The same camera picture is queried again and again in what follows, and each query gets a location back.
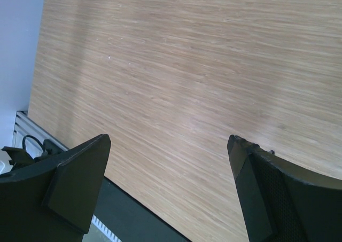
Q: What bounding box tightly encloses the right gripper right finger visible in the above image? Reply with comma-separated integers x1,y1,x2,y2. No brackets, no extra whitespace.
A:
227,135,341,241

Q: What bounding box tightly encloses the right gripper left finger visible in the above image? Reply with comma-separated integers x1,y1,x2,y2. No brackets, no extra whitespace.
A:
1,134,111,241

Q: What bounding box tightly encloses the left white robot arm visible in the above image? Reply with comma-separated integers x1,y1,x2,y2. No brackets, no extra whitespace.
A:
1,135,63,176

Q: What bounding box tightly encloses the white slotted cable duct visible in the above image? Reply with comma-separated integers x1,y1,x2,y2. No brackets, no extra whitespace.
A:
89,215,121,242

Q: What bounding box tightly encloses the front aluminium rail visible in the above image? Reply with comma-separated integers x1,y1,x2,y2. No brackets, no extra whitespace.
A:
11,111,68,158

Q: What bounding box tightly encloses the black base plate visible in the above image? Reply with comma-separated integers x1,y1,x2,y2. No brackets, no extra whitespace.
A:
83,178,189,241

